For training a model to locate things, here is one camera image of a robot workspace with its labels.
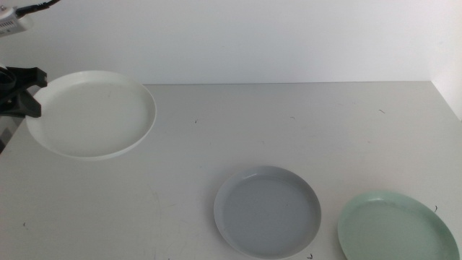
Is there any white shallow bowl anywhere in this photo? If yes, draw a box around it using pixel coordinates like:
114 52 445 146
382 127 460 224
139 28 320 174
25 70 157 161

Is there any grey-blue shallow bowl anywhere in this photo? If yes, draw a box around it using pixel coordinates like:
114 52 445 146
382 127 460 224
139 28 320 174
213 165 322 260

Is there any pale green shallow bowl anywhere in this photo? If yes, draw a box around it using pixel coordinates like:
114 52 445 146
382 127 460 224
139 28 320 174
337 190 460 260

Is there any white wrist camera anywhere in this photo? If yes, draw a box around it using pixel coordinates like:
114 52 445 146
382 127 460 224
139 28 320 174
0 6 34 38

